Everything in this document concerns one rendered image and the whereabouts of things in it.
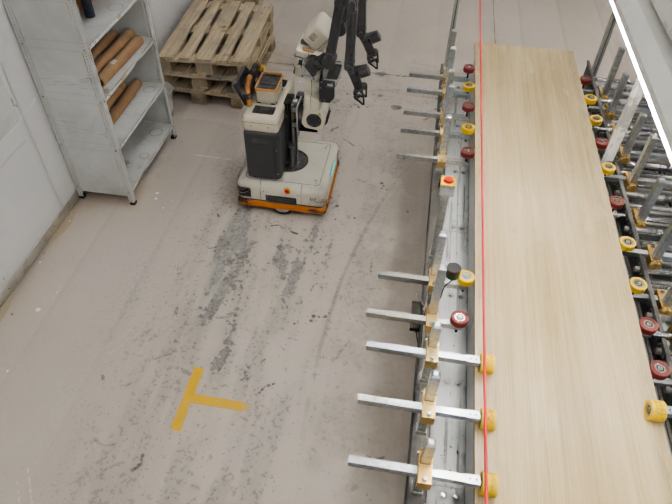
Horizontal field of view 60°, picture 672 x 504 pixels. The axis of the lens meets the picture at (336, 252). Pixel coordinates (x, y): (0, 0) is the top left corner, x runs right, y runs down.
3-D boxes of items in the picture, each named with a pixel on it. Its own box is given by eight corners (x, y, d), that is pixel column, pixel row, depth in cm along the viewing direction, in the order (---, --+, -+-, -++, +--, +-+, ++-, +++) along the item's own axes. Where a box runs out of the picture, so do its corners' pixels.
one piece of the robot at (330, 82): (312, 102, 380) (312, 71, 364) (320, 80, 399) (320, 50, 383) (337, 104, 379) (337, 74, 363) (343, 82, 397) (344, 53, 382)
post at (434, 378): (415, 437, 245) (430, 376, 210) (415, 429, 247) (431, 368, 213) (423, 438, 245) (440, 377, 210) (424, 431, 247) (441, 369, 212)
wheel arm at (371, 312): (365, 318, 267) (366, 312, 264) (366, 312, 270) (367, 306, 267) (461, 331, 263) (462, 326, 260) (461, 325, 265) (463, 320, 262)
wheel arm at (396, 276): (377, 279, 285) (378, 273, 282) (378, 274, 287) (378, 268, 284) (467, 292, 281) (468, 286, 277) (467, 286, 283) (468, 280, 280)
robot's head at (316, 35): (300, 39, 354) (316, 23, 345) (307, 23, 368) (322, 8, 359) (317, 55, 360) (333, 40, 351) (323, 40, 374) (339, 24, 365)
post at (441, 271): (423, 336, 276) (438, 268, 242) (424, 330, 279) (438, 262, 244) (431, 337, 276) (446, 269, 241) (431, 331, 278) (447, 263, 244)
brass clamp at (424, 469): (413, 488, 204) (415, 482, 200) (416, 451, 213) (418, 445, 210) (431, 491, 203) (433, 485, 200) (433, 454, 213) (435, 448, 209)
